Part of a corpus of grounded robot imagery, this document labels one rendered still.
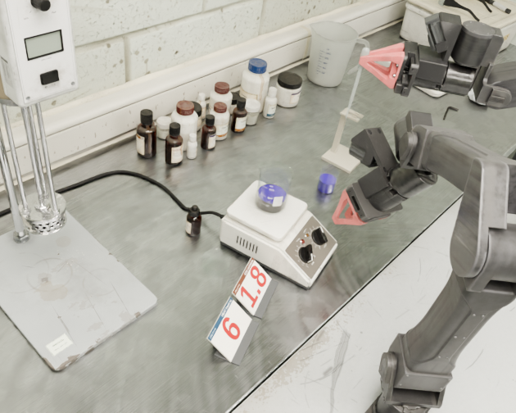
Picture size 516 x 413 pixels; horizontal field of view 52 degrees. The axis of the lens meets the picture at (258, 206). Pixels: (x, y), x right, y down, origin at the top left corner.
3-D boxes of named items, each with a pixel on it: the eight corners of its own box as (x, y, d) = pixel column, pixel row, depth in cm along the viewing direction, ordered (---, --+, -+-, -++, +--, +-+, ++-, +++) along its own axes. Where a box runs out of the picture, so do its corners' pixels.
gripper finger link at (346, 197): (318, 206, 95) (352, 183, 88) (343, 200, 100) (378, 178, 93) (332, 240, 94) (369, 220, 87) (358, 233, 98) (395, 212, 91)
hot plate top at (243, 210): (309, 207, 102) (310, 204, 102) (280, 243, 94) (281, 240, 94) (255, 181, 106) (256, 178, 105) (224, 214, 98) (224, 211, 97)
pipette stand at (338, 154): (364, 159, 130) (379, 115, 122) (349, 174, 125) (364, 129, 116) (336, 144, 133) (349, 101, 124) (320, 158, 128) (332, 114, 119)
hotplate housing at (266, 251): (336, 251, 106) (346, 222, 101) (307, 292, 97) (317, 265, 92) (242, 203, 112) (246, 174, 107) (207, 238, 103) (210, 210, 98)
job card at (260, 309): (278, 283, 98) (282, 269, 95) (261, 319, 91) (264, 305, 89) (248, 271, 99) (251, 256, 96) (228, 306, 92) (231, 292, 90)
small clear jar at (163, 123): (159, 129, 127) (160, 114, 124) (174, 133, 127) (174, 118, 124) (153, 138, 125) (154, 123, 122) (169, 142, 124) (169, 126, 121)
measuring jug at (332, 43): (361, 77, 161) (375, 30, 151) (356, 97, 152) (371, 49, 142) (303, 62, 163) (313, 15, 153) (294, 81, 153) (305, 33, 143)
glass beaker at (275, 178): (291, 204, 102) (301, 170, 96) (275, 222, 97) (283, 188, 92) (261, 188, 104) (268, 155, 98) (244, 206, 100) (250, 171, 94)
